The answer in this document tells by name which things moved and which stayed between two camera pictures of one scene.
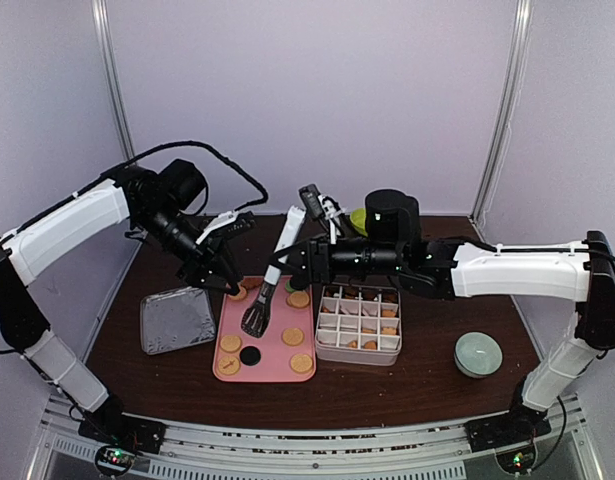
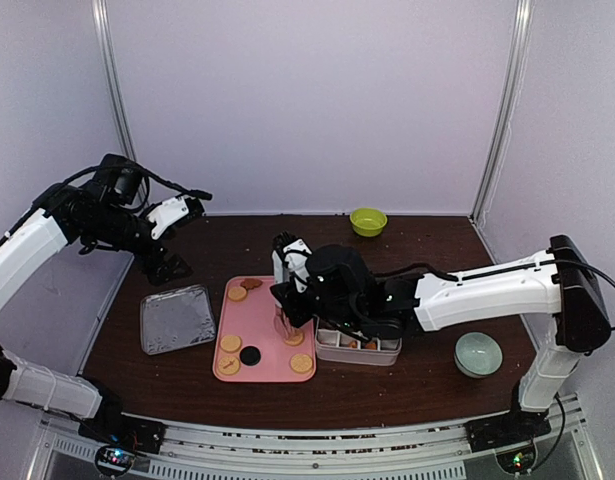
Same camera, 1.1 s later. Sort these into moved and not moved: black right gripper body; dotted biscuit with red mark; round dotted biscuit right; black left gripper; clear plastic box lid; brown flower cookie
Moved: black left gripper; black right gripper body
Not moved: round dotted biscuit right; dotted biscuit with red mark; clear plastic box lid; brown flower cookie
